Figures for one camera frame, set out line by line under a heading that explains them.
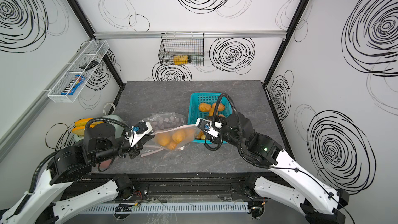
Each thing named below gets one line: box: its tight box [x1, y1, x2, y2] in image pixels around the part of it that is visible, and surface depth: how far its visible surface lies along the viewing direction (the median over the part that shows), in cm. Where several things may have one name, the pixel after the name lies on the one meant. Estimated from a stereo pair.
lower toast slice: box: [72, 126, 85, 136], surface depth 73 cm
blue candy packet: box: [60, 74, 86, 96], surface depth 72 cm
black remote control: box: [78, 59, 99, 71], surface depth 82 cm
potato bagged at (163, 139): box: [157, 133, 170, 147], surface depth 69 cm
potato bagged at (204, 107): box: [199, 102, 212, 112], surface depth 103 cm
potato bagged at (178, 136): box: [172, 130, 186, 144], surface depth 70 cm
